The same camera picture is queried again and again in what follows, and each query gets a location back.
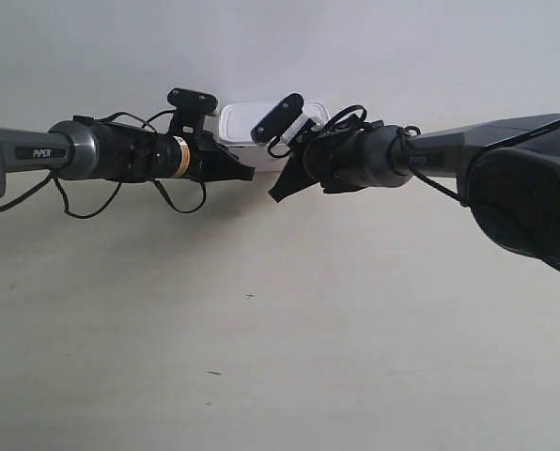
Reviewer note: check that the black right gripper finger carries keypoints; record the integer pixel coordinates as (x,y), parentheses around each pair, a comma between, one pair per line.
(293,179)

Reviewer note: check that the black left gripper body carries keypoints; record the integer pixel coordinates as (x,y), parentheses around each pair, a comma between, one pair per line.
(200,158)

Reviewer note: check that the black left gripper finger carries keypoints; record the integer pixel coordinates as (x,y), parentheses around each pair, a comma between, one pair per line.
(220,164)

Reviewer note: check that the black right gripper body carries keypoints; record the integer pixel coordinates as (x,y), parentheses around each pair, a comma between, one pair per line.
(334,161)

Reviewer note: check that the white lidded plastic container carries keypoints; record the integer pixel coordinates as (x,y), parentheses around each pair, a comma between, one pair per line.
(235,122)

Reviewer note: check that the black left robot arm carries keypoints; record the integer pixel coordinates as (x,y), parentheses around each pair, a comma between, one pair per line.
(86,148)

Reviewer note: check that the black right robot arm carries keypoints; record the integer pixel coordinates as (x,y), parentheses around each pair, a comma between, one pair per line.
(506,172)

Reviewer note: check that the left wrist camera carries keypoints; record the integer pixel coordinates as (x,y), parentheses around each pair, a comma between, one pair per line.
(191,108)

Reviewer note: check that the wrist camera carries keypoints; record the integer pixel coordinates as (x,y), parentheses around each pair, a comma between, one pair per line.
(191,108)
(287,123)

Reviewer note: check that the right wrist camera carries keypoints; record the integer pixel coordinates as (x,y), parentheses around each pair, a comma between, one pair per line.
(287,123)

